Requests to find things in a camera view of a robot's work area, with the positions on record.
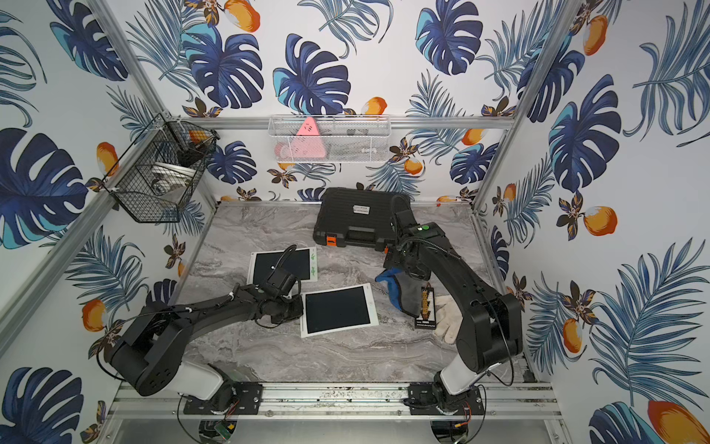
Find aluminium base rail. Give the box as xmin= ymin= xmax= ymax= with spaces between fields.
xmin=107 ymin=380 xmax=562 ymax=421

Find white knitted glove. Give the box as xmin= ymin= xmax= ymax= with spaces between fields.
xmin=435 ymin=295 xmax=463 ymax=345

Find pink triangular card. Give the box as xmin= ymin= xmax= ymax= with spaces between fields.
xmin=281 ymin=117 xmax=327 ymax=160

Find white mesh wall basket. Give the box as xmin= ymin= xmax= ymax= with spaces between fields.
xmin=267 ymin=115 xmax=392 ymax=163

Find black wire basket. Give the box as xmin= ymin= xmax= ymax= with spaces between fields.
xmin=101 ymin=114 xmax=219 ymax=223

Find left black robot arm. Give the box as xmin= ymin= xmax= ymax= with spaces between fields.
xmin=104 ymin=244 xmax=303 ymax=414

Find black plastic tool case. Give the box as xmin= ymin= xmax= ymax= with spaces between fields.
xmin=312 ymin=188 xmax=412 ymax=252

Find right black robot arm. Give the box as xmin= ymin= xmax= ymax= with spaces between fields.
xmin=375 ymin=194 xmax=523 ymax=414

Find white drawing tablet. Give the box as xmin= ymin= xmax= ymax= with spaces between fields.
xmin=247 ymin=247 xmax=318 ymax=284
xmin=301 ymin=283 xmax=379 ymax=339

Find blue grey microfibre cloth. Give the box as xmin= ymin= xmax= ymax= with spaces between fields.
xmin=375 ymin=268 xmax=425 ymax=318

